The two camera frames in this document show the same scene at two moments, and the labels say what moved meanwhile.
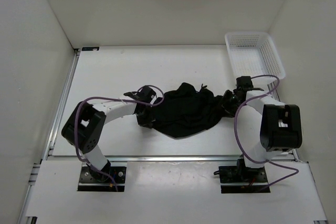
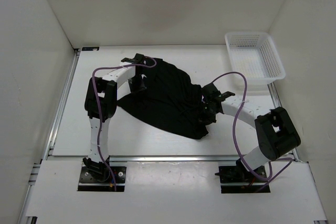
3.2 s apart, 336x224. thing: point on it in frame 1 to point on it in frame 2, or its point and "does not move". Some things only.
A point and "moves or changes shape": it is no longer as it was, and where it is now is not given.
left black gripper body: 146,117 to 136,84
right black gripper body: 230,102 to 206,116
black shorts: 185,111 moves or changes shape
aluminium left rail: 49,151 does not move
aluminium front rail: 54,159 does not move
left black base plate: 87,183 does not move
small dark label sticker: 90,48 does not move
